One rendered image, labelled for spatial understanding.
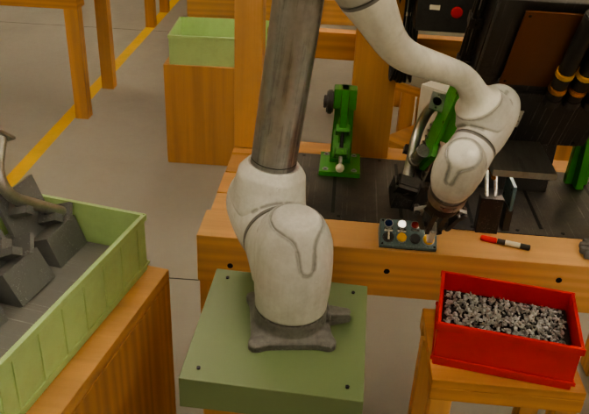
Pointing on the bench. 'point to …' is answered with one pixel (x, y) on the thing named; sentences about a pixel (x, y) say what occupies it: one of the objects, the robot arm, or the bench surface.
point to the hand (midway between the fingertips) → (431, 231)
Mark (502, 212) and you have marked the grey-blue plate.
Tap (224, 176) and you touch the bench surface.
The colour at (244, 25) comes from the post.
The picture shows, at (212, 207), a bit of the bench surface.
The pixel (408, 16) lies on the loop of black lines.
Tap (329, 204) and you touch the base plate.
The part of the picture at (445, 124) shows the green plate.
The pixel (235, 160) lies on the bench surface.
